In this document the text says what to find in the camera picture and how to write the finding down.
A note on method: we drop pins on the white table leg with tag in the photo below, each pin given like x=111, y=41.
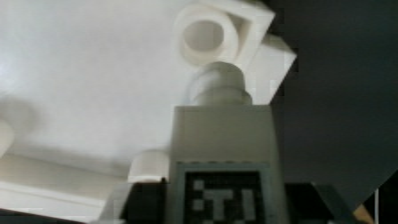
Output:
x=226, y=189

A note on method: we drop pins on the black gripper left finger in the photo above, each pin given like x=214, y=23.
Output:
x=136, y=203

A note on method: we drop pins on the white square table top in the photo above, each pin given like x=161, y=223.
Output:
x=99, y=63

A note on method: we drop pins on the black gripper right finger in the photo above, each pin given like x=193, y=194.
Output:
x=317, y=205

